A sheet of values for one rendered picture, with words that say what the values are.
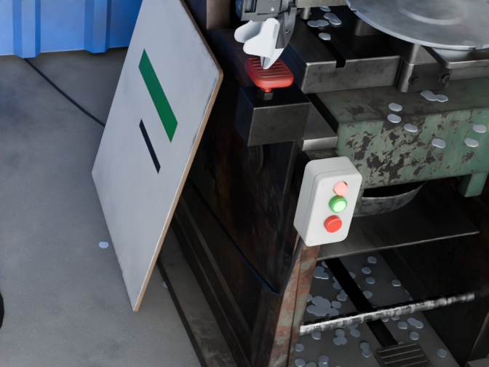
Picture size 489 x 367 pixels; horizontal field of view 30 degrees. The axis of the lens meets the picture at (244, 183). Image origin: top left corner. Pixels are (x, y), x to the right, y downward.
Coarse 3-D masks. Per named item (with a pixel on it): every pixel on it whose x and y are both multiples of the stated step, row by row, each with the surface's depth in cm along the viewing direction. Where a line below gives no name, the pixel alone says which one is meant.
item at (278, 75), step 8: (248, 64) 135; (256, 64) 135; (272, 64) 136; (280, 64) 136; (248, 72) 134; (256, 72) 133; (264, 72) 133; (272, 72) 133; (280, 72) 134; (288, 72) 134; (256, 80) 132; (264, 80) 132; (272, 80) 132; (280, 80) 132; (288, 80) 133; (264, 88) 136
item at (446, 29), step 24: (360, 0) 151; (384, 0) 152; (408, 0) 152; (432, 0) 153; (456, 0) 154; (480, 0) 157; (384, 24) 145; (408, 24) 146; (432, 24) 147; (456, 24) 148; (480, 24) 149; (456, 48) 141; (480, 48) 142
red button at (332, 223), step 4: (332, 216) 141; (336, 216) 141; (328, 220) 141; (332, 220) 140; (336, 220) 141; (340, 220) 141; (324, 224) 141; (328, 224) 141; (332, 224) 141; (336, 224) 141; (340, 224) 141; (328, 228) 141; (332, 228) 141; (336, 228) 142; (340, 228) 142; (332, 232) 142
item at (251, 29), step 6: (276, 18) 130; (246, 24) 131; (252, 24) 131; (258, 24) 131; (240, 30) 131; (246, 30) 131; (252, 30) 132; (258, 30) 132; (234, 36) 131; (240, 36) 132; (246, 36) 132; (252, 36) 132
